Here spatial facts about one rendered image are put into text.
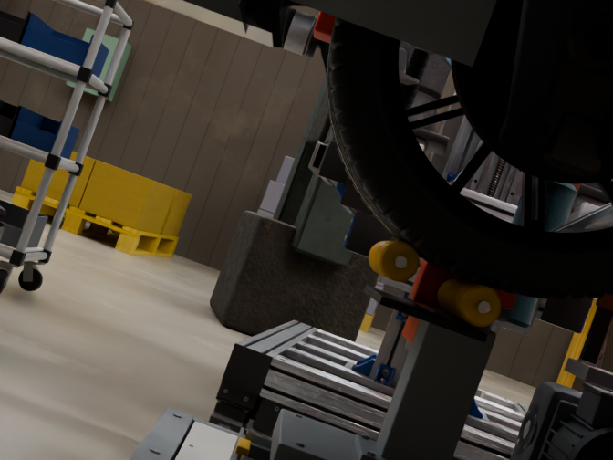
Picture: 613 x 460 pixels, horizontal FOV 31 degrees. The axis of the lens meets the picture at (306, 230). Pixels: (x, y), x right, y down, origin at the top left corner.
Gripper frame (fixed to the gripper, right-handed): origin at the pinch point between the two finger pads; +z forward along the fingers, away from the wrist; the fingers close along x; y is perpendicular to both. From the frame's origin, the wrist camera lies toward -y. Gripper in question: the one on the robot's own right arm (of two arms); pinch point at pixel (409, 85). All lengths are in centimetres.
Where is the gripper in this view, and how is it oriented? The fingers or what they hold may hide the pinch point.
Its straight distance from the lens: 208.8
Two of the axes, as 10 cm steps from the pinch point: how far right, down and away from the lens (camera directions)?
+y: 3.4, -9.4, 0.1
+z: 9.4, 3.4, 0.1
